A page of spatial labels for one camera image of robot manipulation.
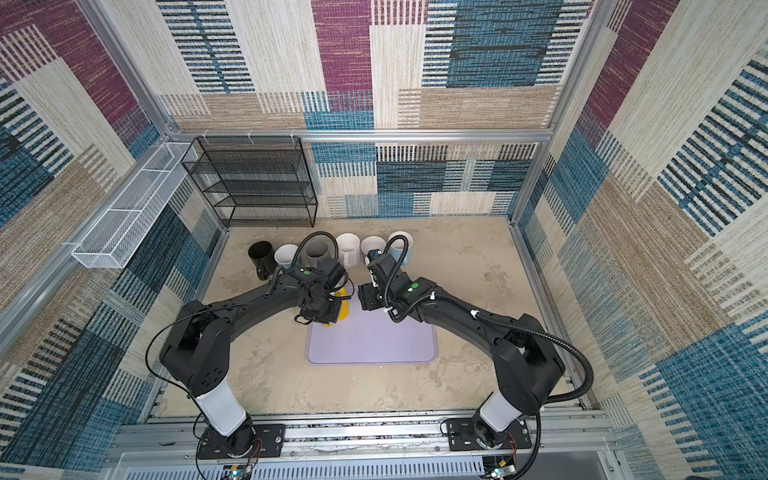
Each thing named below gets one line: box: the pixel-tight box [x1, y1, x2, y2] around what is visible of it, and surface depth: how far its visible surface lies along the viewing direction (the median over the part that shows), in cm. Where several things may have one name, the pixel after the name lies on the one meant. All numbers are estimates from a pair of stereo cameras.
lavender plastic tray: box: [306, 284, 437, 364], surface depth 91 cm
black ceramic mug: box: [248, 240, 277, 281], surface depth 101 cm
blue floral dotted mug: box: [274, 244, 302, 269], surface depth 101 cm
